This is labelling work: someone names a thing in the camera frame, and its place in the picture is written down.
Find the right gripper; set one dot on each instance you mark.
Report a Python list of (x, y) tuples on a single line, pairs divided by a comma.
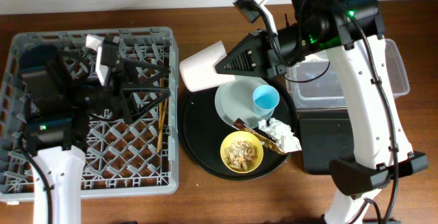
[(268, 54)]

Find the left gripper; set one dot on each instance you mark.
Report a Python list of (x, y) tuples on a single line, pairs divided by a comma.
[(122, 92)]

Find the wooden chopstick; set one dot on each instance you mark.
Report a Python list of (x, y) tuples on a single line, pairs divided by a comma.
[(163, 117), (160, 109)]

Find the pink cup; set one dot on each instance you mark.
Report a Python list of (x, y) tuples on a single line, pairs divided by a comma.
[(198, 71)]

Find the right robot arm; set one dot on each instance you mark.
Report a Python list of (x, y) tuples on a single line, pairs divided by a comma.
[(351, 33)]

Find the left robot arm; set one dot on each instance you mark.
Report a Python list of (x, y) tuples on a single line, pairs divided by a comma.
[(58, 112)]

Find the grey dishwasher rack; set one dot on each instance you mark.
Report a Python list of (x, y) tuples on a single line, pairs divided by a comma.
[(121, 160)]

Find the blue cup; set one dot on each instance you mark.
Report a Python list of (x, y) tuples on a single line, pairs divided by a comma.
[(265, 99)]

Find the grey plate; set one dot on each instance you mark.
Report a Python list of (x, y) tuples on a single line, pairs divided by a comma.
[(235, 101)]

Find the brown snack wrapper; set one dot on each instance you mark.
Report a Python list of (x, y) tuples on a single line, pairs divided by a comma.
[(256, 133)]

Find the clear plastic bin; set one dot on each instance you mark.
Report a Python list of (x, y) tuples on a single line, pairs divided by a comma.
[(314, 85)]

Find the round black tray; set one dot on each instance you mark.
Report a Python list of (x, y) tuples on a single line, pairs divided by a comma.
[(201, 132)]

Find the crumpled white tissue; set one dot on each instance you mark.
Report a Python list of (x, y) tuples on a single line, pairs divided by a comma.
[(281, 134)]

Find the yellow bowl with food scraps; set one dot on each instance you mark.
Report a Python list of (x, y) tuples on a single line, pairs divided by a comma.
[(241, 152)]

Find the black rectangular tray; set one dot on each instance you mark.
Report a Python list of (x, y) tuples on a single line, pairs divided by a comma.
[(325, 136)]

